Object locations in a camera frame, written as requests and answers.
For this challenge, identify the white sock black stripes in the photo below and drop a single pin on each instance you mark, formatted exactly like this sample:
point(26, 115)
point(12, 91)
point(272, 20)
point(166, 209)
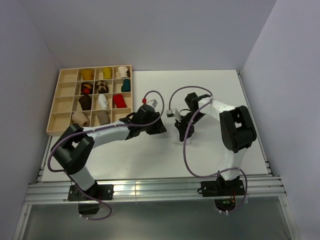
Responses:
point(176, 140)

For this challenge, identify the brown red argyle rolled sock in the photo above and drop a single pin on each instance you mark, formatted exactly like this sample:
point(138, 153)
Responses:
point(86, 88)

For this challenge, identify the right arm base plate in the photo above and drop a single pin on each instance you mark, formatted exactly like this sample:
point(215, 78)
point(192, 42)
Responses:
point(221, 188)

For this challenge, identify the dark brown rolled sock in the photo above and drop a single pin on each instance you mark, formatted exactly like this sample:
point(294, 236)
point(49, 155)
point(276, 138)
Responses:
point(85, 102)

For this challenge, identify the beige maroon sock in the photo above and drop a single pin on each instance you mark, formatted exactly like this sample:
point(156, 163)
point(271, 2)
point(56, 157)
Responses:
point(80, 118)

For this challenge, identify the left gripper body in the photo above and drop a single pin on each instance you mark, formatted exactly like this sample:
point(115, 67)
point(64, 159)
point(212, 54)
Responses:
point(155, 117)

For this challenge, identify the cream rolled sock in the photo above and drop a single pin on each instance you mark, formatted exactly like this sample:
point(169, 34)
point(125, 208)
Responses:
point(123, 72)

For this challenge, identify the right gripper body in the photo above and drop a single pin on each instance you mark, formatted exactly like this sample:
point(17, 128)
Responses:
point(185, 121)

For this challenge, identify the white rolled sock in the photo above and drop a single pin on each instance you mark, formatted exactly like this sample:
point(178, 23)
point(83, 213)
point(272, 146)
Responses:
point(103, 102)

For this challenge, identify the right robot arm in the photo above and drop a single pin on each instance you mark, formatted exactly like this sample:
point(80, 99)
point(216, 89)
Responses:
point(236, 127)

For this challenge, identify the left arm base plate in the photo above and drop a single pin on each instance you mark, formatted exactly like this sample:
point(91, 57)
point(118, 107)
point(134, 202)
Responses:
point(104, 193)

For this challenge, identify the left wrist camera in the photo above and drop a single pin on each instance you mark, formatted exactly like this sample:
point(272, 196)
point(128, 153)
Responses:
point(152, 102)

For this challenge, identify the brown tan checkered rolled sock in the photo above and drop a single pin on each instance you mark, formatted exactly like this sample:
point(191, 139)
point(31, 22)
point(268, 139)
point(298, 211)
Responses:
point(102, 87)

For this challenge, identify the aluminium rail frame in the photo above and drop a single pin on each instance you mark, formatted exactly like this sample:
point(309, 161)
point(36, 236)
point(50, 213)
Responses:
point(160, 209)

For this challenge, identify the brown sock striped cuff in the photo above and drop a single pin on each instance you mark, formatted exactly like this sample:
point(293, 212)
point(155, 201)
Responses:
point(103, 117)

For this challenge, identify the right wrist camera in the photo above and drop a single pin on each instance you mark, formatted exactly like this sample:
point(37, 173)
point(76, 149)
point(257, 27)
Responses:
point(173, 113)

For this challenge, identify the wooden compartment tray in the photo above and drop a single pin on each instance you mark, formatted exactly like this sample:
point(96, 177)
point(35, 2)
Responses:
point(67, 94)

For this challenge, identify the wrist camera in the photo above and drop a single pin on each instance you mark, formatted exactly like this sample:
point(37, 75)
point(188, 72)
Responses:
point(173, 113)
point(152, 102)

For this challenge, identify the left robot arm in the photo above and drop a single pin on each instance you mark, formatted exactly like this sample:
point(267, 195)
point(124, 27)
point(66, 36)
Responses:
point(73, 148)

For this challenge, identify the mustard yellow rolled sock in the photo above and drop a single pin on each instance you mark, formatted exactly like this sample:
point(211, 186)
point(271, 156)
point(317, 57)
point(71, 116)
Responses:
point(87, 74)

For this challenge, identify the teal rolled sock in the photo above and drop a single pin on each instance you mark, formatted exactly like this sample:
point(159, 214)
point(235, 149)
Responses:
point(126, 85)

